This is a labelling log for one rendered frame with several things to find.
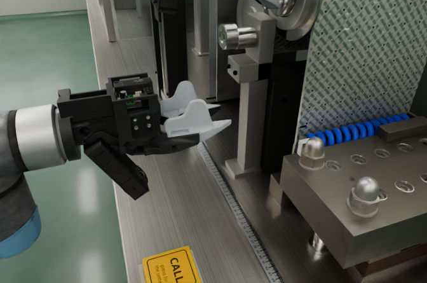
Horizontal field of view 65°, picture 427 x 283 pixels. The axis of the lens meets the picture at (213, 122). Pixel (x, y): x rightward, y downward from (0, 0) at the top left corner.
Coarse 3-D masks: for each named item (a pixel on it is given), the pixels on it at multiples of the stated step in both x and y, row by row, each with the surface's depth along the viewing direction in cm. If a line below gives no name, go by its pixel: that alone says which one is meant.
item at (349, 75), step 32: (352, 32) 48; (384, 32) 50; (416, 32) 53; (320, 64) 49; (352, 64) 51; (384, 64) 54; (416, 64) 56; (320, 96) 53; (352, 96) 55; (384, 96) 58; (320, 128) 56
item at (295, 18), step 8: (304, 0) 44; (296, 8) 46; (304, 8) 45; (272, 16) 53; (288, 16) 48; (296, 16) 46; (304, 16) 46; (280, 24) 51; (288, 24) 49; (296, 24) 47
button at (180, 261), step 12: (168, 252) 49; (180, 252) 49; (144, 264) 47; (156, 264) 47; (168, 264) 47; (180, 264) 47; (192, 264) 47; (156, 276) 45; (168, 276) 45; (180, 276) 45; (192, 276) 45
